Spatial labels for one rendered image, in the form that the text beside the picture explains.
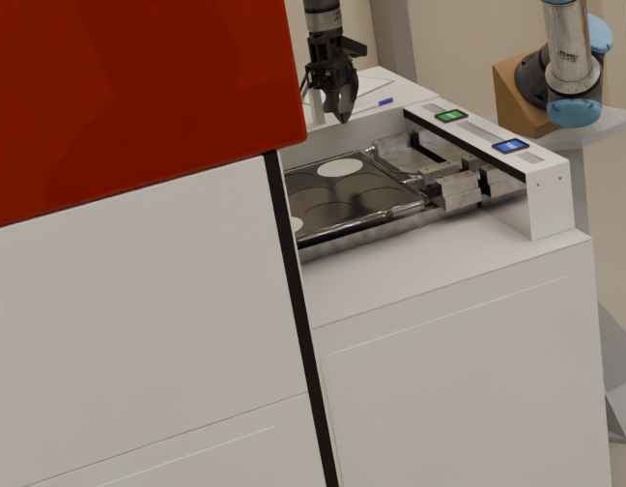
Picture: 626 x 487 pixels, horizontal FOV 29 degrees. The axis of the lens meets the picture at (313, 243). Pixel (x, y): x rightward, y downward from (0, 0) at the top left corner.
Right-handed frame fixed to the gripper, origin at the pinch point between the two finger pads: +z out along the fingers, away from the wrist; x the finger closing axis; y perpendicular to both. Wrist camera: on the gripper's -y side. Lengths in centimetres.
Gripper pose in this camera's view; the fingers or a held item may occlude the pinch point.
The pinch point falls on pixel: (344, 116)
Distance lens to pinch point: 263.6
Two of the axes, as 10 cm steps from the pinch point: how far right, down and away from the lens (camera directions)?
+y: -4.7, 4.2, -7.7
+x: 8.7, 0.6, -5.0
